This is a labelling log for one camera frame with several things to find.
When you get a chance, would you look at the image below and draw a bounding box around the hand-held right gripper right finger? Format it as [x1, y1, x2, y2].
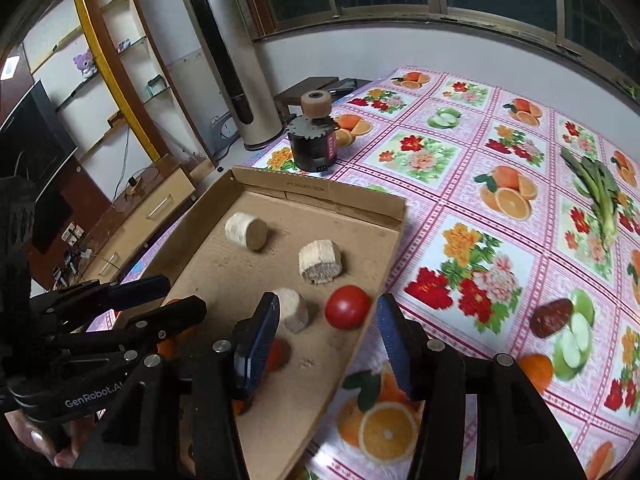
[376, 294, 588, 480]

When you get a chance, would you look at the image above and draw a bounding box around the dark red date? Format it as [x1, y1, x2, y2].
[530, 298, 574, 338]

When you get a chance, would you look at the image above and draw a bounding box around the brown side table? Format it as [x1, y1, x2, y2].
[274, 76, 371, 111]

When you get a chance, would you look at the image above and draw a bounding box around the red tomato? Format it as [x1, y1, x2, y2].
[325, 285, 372, 331]
[265, 337, 292, 373]

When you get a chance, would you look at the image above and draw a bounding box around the tower air conditioner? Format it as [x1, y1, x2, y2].
[173, 0, 283, 151]

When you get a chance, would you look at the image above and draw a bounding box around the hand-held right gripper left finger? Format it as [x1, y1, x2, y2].
[75, 291, 281, 480]

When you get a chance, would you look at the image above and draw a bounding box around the black motor device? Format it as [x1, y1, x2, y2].
[286, 114, 338, 173]

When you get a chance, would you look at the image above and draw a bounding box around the green leafy vegetable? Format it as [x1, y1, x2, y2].
[560, 146, 623, 251]

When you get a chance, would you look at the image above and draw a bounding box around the purple plush toy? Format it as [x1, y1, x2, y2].
[73, 50, 97, 78]

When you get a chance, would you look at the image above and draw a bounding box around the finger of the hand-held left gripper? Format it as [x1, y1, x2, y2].
[30, 275, 172, 320]
[50, 296, 207, 361]

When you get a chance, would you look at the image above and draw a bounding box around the fruit printed tablecloth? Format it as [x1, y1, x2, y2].
[100, 65, 640, 480]

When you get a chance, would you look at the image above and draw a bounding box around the black television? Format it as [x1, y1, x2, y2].
[0, 80, 78, 256]

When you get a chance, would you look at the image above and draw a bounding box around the white yam piece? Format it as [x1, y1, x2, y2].
[224, 212, 269, 252]
[298, 240, 347, 286]
[272, 287, 319, 333]

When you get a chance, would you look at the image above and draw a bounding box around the wooden television cabinet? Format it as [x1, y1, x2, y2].
[65, 155, 216, 286]

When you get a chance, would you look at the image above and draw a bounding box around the white wall shelf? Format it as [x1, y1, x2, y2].
[0, 0, 173, 161]

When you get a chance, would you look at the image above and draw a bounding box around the cardboard box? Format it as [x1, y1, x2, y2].
[115, 165, 408, 480]

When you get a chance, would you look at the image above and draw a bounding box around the person's left hand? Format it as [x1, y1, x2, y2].
[10, 410, 101, 468]

